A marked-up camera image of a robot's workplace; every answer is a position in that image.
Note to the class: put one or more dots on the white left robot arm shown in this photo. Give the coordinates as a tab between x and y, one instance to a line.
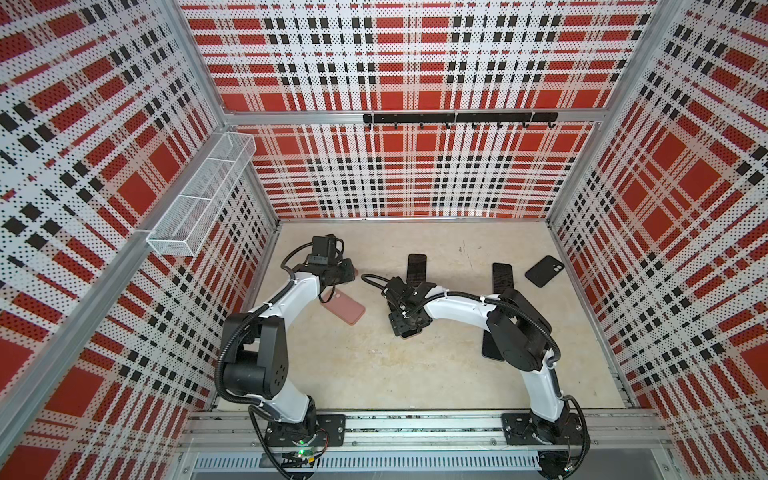
253	364

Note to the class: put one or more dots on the white wire mesh basket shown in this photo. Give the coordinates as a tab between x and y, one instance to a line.
215	171

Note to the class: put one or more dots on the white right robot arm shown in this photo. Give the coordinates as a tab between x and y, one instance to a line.
522	337

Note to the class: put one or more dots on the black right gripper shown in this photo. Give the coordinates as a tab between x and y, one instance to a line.
396	310

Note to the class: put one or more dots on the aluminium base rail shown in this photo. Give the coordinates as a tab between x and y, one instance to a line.
494	444

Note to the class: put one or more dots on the black phone case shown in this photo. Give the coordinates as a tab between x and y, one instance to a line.
544	271

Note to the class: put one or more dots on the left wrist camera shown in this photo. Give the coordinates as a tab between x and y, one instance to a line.
324	251

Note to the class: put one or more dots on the black hook rail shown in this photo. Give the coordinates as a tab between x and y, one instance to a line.
449	118

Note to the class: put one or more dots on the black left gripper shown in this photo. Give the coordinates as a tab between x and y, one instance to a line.
348	269

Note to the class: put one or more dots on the black phone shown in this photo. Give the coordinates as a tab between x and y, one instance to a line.
416	269
502	278
489	349
405	326

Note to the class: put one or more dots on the pink phone case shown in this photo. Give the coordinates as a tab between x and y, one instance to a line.
344	307

